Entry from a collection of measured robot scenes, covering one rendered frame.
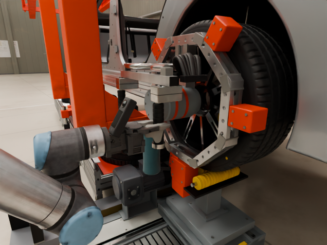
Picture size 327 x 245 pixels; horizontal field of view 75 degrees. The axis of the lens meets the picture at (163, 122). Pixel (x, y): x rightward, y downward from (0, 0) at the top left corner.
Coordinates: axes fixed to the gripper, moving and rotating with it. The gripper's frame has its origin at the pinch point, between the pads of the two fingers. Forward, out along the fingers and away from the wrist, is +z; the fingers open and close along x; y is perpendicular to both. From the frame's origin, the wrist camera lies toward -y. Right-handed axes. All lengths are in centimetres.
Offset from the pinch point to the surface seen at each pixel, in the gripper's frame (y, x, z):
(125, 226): 75, -42, -1
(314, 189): 83, -10, 150
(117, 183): 46, -44, -4
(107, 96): 0, -62, -1
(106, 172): 56, -76, -1
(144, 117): 15, -60, 22
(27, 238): 38, -15, -44
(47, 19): -66, -253, -13
